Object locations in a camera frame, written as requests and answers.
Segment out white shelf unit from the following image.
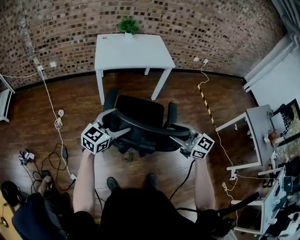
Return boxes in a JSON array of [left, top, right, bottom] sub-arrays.
[[0, 74, 16, 122]]

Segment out person's left forearm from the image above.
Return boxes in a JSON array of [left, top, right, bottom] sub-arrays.
[[72, 148, 97, 214]]

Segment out large dark framed picture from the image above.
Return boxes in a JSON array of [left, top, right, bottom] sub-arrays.
[[269, 98, 300, 147]]

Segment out small black and white device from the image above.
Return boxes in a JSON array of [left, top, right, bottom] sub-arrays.
[[18, 150, 36, 166]]

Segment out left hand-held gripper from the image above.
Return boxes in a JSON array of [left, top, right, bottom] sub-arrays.
[[81, 108, 133, 156]]

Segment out dried flowers in vase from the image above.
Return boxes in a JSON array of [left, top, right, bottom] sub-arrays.
[[263, 131, 281, 143]]

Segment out small white table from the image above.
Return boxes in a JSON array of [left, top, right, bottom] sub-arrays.
[[94, 34, 176, 106]]

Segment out black mesh office chair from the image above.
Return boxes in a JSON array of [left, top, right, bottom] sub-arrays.
[[102, 88, 191, 162]]

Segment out white cable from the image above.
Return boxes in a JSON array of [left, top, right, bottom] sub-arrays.
[[0, 69, 42, 78], [198, 61, 235, 169], [41, 69, 77, 178]]

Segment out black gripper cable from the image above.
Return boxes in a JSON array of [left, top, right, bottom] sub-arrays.
[[169, 159, 196, 202], [95, 187, 104, 214]]

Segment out grey desk with white legs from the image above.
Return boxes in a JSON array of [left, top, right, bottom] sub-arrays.
[[215, 104, 282, 171]]

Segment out person's right forearm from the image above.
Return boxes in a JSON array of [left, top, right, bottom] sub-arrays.
[[194, 157, 217, 211]]

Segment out person's black shoe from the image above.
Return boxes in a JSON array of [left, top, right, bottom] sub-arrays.
[[146, 173, 157, 188], [106, 176, 120, 192]]

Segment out long black bar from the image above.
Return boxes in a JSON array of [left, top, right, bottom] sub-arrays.
[[210, 191, 260, 215]]

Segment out person's black clothing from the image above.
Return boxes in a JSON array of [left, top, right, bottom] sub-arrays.
[[70, 186, 236, 240]]

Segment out green potted plant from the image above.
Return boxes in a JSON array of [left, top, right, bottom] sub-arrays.
[[116, 16, 141, 42]]

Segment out tangle of black cables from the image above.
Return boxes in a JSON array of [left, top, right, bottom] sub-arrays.
[[22, 143, 78, 200]]

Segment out white desk with equipment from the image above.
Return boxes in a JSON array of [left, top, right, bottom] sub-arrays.
[[231, 161, 300, 237]]

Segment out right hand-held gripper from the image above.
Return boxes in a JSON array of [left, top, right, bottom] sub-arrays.
[[168, 123, 215, 161]]

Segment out yellow-black tape strip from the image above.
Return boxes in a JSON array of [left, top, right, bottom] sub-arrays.
[[197, 84, 215, 125]]

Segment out silver laptop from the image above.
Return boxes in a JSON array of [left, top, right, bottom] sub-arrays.
[[270, 112, 288, 134]]

